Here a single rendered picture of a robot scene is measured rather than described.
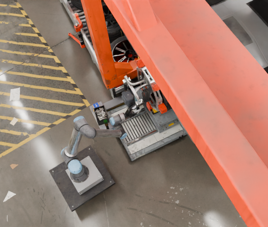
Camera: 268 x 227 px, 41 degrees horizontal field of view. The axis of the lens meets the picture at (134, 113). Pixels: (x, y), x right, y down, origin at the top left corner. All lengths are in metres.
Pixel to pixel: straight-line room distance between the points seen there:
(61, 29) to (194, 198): 3.48
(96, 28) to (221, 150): 2.96
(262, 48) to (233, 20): 0.50
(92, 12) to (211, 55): 2.29
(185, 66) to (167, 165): 3.65
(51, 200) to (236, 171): 3.96
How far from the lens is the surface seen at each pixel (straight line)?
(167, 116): 4.70
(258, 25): 4.64
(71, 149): 4.03
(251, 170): 0.93
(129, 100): 4.65
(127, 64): 4.58
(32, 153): 5.05
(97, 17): 3.66
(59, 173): 4.49
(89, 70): 5.52
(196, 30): 1.53
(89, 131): 3.65
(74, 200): 4.33
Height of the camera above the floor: 4.36
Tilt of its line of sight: 61 degrees down
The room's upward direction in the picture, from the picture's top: 9 degrees counter-clockwise
